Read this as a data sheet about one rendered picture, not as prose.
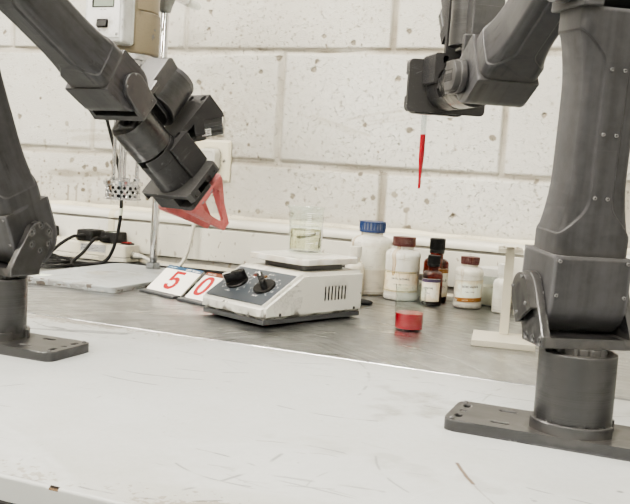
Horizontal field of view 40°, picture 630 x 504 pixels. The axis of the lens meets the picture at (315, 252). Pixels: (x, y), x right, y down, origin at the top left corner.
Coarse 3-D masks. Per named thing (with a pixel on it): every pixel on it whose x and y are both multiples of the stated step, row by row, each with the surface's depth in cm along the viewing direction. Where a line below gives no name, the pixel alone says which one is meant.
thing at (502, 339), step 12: (516, 252) 111; (504, 276) 115; (504, 288) 115; (504, 300) 115; (504, 312) 115; (504, 324) 115; (480, 336) 113; (492, 336) 114; (504, 336) 114; (516, 336) 115; (504, 348) 110; (516, 348) 109; (528, 348) 109
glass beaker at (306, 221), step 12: (312, 204) 126; (324, 204) 128; (300, 216) 126; (312, 216) 126; (300, 228) 126; (312, 228) 126; (288, 240) 129; (300, 240) 126; (312, 240) 126; (300, 252) 126; (312, 252) 127
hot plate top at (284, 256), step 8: (256, 256) 125; (264, 256) 124; (272, 256) 123; (280, 256) 122; (288, 256) 122; (296, 256) 123; (304, 256) 123; (312, 256) 124; (320, 256) 125; (328, 256) 126; (336, 256) 127; (344, 256) 128; (296, 264) 119; (304, 264) 119; (312, 264) 119; (320, 264) 121; (328, 264) 122; (336, 264) 123; (344, 264) 125
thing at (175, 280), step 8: (168, 272) 142; (176, 272) 141; (184, 272) 140; (160, 280) 141; (168, 280) 140; (176, 280) 139; (184, 280) 138; (192, 280) 137; (168, 288) 138; (176, 288) 137; (184, 288) 136
